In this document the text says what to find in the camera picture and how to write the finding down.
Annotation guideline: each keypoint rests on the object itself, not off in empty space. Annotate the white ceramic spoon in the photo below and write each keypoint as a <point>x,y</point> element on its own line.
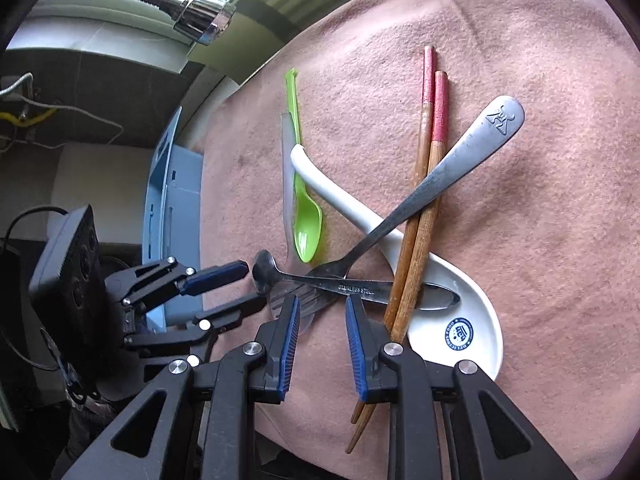
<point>480,310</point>

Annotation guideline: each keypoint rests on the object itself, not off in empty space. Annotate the pink towel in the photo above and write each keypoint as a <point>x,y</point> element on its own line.
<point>500,210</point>

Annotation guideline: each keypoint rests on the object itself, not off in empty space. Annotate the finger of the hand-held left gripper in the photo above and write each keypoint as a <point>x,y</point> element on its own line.
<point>220,272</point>
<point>230,312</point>

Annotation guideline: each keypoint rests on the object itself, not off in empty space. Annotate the metal fork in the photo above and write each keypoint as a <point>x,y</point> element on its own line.
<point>465,150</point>

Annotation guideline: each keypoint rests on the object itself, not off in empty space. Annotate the green plastic spoon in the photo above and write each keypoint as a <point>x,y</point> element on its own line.
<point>306,230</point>

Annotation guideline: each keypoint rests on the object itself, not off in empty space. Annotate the white cutting board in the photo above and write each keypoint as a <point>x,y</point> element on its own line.
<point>100,175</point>

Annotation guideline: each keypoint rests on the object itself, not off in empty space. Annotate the blue drain basket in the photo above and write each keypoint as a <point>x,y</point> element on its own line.
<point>170,185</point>

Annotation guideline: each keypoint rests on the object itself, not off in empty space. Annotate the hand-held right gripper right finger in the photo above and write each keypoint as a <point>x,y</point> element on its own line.
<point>356,350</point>

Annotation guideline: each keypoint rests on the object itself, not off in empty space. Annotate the translucent plastic spoon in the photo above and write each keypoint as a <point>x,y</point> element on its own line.
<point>287,175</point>

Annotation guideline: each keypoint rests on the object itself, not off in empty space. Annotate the metal spoon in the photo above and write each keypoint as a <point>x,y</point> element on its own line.
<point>367,290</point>

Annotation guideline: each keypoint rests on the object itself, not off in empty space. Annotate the chrome kitchen faucet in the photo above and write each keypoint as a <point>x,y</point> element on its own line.
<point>200,15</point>

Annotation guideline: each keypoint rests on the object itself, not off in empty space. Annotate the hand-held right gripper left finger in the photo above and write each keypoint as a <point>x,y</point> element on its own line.
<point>287,350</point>

